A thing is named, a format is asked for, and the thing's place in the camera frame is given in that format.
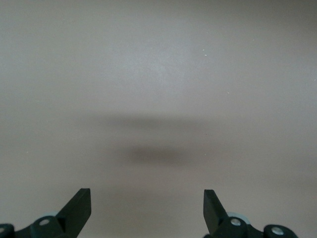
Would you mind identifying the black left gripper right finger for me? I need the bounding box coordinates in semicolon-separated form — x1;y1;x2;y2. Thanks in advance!
203;189;297;238

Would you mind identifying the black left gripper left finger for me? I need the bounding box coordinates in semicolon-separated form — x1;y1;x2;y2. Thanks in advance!
0;188;92;238

